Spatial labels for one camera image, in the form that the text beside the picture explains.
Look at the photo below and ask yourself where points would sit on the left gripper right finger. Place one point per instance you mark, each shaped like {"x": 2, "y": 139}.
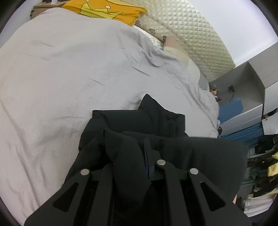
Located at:
{"x": 194, "y": 180}

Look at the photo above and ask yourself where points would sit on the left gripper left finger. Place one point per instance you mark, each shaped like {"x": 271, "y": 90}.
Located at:
{"x": 83, "y": 200}

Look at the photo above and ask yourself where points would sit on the black puffer jacket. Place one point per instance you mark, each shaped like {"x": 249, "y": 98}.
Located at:
{"x": 116, "y": 138}

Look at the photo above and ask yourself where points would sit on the clothes pile in wardrobe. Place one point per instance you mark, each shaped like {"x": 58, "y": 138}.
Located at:
{"x": 259, "y": 187}

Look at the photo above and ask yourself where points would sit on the blue curtain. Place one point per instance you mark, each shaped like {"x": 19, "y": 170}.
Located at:
{"x": 249, "y": 136}

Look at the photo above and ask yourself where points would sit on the blue upholstered chair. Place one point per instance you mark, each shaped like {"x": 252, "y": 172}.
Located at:
{"x": 230, "y": 110}

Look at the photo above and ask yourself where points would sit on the small bottles on shelf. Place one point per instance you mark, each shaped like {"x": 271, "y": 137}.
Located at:
{"x": 215, "y": 92}

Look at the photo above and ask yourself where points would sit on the light grey bed duvet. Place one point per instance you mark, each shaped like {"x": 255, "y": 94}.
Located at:
{"x": 59, "y": 67}

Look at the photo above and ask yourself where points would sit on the grey patchwork pillow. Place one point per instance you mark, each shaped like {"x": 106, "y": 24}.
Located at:
{"x": 173, "y": 48}

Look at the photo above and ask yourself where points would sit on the cream quilted headboard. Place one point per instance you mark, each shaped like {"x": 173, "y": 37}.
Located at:
{"x": 181, "y": 21}

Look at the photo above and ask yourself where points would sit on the yellow cartoon pillow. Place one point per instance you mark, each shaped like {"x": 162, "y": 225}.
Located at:
{"x": 117, "y": 10}

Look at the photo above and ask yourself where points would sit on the wooden bedside table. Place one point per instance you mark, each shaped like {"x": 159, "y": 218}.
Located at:
{"x": 48, "y": 5}

